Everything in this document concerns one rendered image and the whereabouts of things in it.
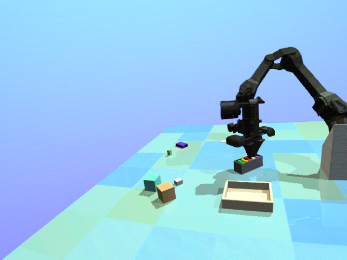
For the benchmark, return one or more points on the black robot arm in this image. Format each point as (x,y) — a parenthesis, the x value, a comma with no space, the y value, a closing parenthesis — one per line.
(328,105)

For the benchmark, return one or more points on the turquoise square block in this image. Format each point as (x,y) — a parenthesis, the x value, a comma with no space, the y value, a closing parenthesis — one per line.
(151,181)

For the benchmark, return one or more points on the brown cube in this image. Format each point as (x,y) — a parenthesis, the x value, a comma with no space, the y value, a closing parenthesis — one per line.
(166,192)

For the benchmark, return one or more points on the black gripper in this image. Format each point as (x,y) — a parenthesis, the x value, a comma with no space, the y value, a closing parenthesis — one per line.
(252,136)

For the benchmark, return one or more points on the cream square tray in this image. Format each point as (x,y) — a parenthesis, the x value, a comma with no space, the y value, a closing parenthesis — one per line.
(248,195)

